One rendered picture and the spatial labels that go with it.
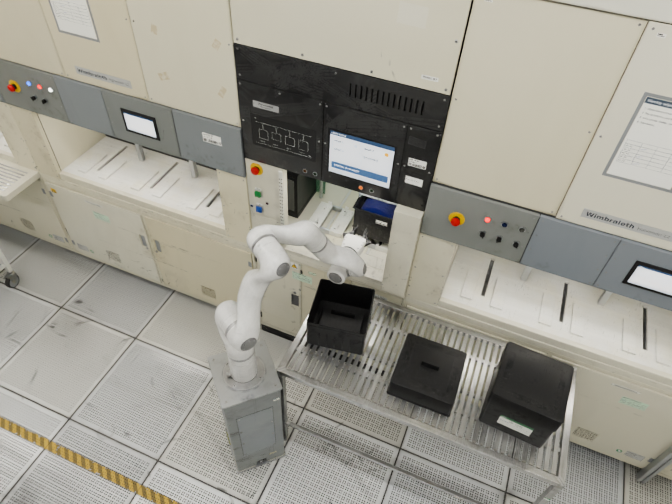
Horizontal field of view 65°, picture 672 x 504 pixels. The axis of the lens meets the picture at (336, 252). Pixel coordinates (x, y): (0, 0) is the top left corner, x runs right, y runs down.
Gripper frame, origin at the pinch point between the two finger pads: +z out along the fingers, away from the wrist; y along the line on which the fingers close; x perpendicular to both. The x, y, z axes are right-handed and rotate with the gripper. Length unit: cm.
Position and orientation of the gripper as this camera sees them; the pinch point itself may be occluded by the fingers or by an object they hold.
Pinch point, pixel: (360, 231)
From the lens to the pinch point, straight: 246.3
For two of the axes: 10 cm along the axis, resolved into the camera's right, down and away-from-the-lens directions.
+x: 0.5, -6.9, -7.3
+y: 9.3, 3.0, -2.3
